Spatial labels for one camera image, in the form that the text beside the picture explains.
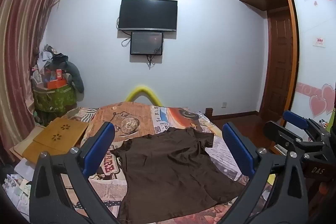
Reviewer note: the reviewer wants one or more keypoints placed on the pile of clothes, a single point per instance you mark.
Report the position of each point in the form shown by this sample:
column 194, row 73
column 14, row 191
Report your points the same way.
column 44, row 56

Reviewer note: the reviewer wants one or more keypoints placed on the printed bed blanket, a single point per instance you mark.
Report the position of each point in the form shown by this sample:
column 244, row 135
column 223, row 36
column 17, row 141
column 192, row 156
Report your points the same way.
column 136, row 113

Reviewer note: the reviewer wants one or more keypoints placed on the beige cardboard sheet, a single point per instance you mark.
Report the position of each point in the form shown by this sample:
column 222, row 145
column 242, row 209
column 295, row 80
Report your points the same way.
column 31, row 134

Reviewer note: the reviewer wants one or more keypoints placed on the small red label sticker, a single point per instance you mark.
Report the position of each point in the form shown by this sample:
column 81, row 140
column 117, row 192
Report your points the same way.
column 319, row 42

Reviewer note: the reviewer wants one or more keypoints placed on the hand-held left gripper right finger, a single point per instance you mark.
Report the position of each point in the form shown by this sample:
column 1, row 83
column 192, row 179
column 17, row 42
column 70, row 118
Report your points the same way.
column 240, row 151

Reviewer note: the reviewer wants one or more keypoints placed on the striped red curtain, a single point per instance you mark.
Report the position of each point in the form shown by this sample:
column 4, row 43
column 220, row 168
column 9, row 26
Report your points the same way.
column 21, row 43

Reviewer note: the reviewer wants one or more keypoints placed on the wooden lap desk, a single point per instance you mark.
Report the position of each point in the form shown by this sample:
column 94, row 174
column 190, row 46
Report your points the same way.
column 60, row 134

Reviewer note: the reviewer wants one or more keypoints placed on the brown shirt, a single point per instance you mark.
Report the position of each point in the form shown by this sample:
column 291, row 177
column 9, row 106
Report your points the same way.
column 170, row 161

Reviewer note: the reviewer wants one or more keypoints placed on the white wardrobe door with hearts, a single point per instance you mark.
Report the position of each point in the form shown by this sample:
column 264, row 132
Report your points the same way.
column 312, row 69

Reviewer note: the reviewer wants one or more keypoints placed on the orange box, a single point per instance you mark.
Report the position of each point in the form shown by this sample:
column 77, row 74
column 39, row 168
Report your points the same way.
column 56, row 84

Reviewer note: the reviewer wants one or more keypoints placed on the yellow foam tube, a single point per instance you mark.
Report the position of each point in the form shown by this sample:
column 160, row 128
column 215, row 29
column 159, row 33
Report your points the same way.
column 132, row 92

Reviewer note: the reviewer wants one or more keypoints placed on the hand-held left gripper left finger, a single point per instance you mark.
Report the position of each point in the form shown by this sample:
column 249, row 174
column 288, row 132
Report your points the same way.
column 101, row 145

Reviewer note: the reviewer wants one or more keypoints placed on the scattered papers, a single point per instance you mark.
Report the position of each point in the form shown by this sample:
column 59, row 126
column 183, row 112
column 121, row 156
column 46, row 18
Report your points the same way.
column 18, row 187

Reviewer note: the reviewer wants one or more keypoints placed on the wooden bed post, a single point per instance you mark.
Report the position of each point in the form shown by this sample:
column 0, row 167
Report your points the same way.
column 209, row 112

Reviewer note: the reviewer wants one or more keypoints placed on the brown wooden door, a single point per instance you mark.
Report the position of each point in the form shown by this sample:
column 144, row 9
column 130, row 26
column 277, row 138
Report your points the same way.
column 278, row 61

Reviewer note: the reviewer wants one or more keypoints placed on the small black monitor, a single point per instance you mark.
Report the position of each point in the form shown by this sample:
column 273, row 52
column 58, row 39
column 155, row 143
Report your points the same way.
column 145, row 43

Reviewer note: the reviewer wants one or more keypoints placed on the black wall television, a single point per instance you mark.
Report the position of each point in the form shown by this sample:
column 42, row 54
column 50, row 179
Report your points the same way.
column 148, row 14

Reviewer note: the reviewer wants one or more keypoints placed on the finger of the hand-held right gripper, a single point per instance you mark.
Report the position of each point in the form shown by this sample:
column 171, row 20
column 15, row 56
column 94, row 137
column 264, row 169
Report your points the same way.
column 295, row 119
column 281, row 134

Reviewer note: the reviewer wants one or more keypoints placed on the small red box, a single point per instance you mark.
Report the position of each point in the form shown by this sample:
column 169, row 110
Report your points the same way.
column 59, row 74

